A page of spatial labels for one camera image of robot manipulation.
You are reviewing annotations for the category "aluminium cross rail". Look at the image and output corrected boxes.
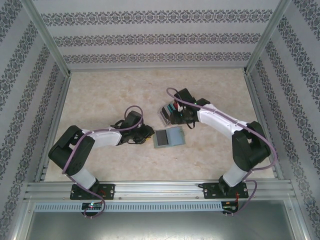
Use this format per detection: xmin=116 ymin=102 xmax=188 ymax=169
xmin=68 ymin=65 xmax=247 ymax=73

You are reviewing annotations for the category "small circuit board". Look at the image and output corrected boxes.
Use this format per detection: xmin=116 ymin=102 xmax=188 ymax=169
xmin=81 ymin=201 xmax=103 ymax=211
xmin=221 ymin=200 xmax=240 ymax=213

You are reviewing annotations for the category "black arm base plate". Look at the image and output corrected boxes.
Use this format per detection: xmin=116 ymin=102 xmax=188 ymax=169
xmin=69 ymin=183 xmax=116 ymax=201
xmin=202 ymin=182 xmax=250 ymax=200

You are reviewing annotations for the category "green leather card holder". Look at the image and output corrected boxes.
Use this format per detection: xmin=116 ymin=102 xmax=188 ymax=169
xmin=152 ymin=126 xmax=187 ymax=150

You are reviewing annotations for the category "aluminium mounting rail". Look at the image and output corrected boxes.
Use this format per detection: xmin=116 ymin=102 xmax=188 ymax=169
xmin=23 ymin=181 xmax=297 ymax=201

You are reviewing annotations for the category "slotted grey cable duct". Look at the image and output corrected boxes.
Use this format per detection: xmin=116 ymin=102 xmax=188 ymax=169
xmin=33 ymin=201 xmax=223 ymax=211

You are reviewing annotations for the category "purple cable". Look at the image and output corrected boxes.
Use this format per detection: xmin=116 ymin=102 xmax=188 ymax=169
xmin=61 ymin=106 xmax=145 ymax=220
xmin=166 ymin=87 xmax=278 ymax=218

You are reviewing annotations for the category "clear acrylic card box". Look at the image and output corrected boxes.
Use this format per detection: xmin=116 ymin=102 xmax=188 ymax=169
xmin=157 ymin=101 xmax=186 ymax=126

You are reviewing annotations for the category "aluminium frame post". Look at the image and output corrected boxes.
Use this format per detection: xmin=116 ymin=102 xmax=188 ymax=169
xmin=243 ymin=0 xmax=293 ymax=75
xmin=21 ymin=0 xmax=72 ymax=76

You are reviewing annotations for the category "grey metal panel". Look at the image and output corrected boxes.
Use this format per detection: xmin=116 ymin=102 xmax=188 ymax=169
xmin=24 ymin=211 xmax=300 ymax=240

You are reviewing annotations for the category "aluminium side rail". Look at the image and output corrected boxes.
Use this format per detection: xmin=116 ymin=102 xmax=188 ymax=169
xmin=243 ymin=71 xmax=285 ymax=181

